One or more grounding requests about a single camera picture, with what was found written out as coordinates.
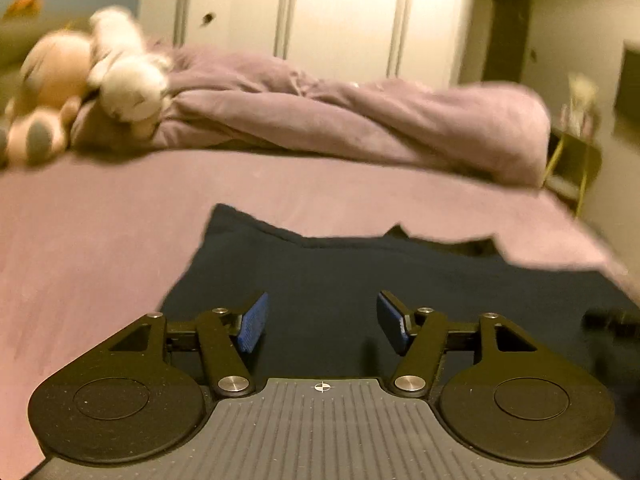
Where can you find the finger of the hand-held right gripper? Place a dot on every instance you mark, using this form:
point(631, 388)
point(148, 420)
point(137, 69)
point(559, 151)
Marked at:
point(612, 321)

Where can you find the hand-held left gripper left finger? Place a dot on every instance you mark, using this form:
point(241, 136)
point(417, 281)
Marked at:
point(252, 322)

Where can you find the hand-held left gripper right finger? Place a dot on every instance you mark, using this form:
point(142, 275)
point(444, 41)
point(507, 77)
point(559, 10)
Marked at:
point(392, 322)

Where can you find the dark navy zip jacket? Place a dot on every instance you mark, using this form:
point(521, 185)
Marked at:
point(320, 280)

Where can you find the yellow-legged side table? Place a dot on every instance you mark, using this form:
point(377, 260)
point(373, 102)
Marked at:
point(575, 160)

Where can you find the bed with purple sheet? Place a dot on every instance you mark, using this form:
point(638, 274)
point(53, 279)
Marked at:
point(100, 235)

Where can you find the pink ornament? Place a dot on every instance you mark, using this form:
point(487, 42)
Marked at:
point(582, 105)

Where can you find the pink fleece duvet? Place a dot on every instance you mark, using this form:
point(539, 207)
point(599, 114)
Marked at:
point(325, 105)

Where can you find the white plush toy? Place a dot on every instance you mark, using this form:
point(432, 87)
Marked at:
point(130, 75)

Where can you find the dark door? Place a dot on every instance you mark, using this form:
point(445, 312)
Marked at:
point(511, 35)

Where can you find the beige plush bear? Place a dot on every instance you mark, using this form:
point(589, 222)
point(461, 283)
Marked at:
point(52, 85)

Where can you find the white wardrobe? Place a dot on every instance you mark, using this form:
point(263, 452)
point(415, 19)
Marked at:
point(340, 10)

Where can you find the wall television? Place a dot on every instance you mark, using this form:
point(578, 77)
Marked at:
point(630, 82)

